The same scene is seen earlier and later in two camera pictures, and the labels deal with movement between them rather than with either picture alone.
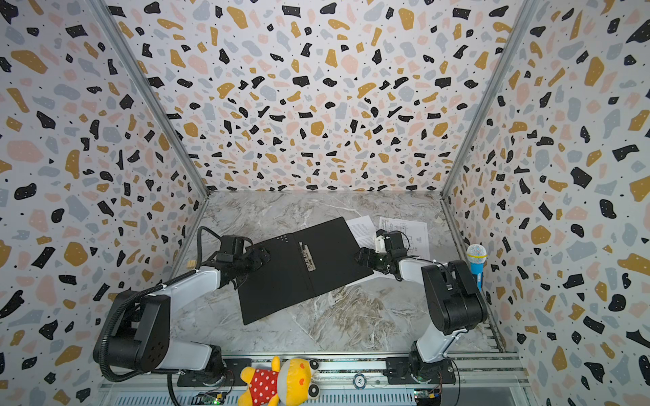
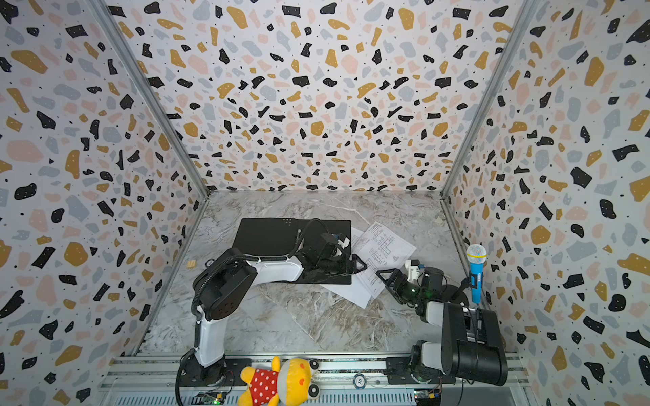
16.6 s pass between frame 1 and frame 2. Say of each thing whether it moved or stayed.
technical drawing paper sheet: moved
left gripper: moved
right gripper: moved
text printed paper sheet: moved
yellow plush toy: stayed
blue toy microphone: stayed
